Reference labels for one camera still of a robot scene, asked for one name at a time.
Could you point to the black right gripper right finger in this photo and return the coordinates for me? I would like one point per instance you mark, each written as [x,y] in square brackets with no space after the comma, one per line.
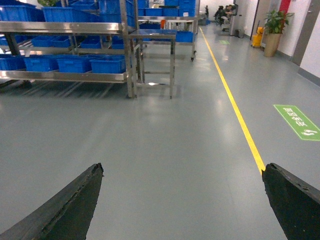
[295,203]

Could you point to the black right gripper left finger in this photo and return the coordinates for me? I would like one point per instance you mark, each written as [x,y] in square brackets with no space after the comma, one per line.
[65,216]

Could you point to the empty blue plastic bin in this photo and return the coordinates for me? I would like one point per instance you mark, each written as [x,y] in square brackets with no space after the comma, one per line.
[75,63]

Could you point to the blue bin far left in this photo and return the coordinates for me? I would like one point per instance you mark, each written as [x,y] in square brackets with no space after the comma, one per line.
[42,63]

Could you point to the green floor sign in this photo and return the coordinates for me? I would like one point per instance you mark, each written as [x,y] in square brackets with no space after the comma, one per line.
[299,122]

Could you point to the stainless steel flow rack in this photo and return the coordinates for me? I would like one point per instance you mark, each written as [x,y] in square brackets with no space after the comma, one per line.
[94,27]

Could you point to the yellow mop bucket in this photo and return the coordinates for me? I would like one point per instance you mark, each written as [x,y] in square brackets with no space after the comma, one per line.
[257,38]

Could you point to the tall potted plant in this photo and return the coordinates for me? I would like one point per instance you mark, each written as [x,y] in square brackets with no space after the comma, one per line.
[276,21]

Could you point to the small stainless steel table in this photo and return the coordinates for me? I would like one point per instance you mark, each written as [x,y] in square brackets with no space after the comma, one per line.
[154,45]

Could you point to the far stainless steel rack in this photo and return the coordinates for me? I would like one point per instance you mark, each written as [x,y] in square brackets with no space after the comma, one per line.
[179,15]

